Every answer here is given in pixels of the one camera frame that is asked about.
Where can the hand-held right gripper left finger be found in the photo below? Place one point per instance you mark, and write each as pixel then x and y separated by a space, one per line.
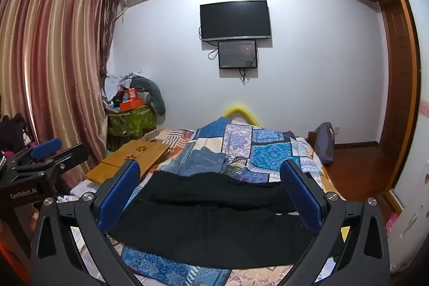
pixel 120 195

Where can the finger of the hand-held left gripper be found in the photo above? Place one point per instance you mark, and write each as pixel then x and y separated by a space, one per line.
pixel 70 156
pixel 47 147

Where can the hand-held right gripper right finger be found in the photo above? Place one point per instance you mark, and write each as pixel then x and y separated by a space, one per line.
pixel 301 197

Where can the black pants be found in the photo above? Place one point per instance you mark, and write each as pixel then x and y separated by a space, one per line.
pixel 207 222

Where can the pile of dark and pink clothes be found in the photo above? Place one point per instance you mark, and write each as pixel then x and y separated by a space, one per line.
pixel 13 132

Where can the wooden lap desk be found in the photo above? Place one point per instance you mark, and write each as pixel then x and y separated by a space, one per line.
pixel 134 157

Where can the patchwork printed blanket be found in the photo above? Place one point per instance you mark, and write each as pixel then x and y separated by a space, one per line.
pixel 264 152

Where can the green patterned storage box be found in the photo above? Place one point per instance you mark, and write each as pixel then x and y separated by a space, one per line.
pixel 134 121

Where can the orange box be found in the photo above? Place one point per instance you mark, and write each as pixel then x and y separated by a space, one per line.
pixel 131 105

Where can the crumpled white cloth pile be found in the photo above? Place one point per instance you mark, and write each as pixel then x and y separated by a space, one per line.
pixel 112 83

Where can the small red box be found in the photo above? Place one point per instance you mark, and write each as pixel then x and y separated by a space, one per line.
pixel 131 93

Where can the blue jeans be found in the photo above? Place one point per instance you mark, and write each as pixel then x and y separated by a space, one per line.
pixel 204 162

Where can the striped pink curtain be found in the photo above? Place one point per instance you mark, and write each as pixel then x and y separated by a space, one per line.
pixel 50 54

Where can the grey plush toy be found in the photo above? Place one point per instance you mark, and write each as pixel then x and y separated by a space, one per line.
pixel 154 95

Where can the yellow foam tube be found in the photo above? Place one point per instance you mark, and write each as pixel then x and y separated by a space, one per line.
pixel 239 110

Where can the white wardrobe door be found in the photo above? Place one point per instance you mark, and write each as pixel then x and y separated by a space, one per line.
pixel 415 172

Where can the wooden door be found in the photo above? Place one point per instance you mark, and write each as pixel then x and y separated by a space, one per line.
pixel 398 71

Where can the wooden bed frame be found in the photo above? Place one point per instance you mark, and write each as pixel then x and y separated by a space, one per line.
pixel 311 140

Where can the wall socket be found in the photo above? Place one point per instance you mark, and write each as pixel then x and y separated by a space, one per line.
pixel 337 131

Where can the small black wall monitor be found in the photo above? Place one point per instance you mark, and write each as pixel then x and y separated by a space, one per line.
pixel 237 54

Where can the black wall television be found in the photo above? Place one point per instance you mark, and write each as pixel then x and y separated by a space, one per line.
pixel 234 19

